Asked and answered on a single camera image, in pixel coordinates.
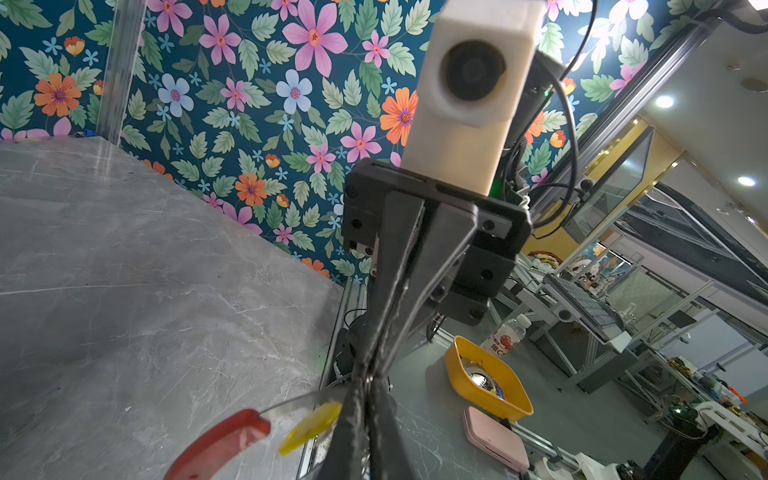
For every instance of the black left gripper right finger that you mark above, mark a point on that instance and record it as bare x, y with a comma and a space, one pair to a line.
388, 456

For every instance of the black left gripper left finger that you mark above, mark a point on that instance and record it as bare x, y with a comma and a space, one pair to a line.
344, 457

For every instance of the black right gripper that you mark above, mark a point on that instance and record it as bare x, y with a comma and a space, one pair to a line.
437, 248

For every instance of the silver keyring with keys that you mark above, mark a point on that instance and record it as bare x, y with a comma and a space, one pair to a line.
223, 442

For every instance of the pink flat case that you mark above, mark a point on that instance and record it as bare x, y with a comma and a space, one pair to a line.
496, 440

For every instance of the yellow plastic bowl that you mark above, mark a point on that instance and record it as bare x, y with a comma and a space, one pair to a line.
486, 381

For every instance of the plastic drink bottle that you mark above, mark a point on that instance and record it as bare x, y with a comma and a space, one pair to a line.
507, 336

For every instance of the black monitor screen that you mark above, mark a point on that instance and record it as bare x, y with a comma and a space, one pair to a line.
611, 189

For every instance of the grey keyboard on stand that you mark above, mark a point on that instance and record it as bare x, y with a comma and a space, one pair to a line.
575, 304

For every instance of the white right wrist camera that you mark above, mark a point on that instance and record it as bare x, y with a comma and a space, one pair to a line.
469, 87

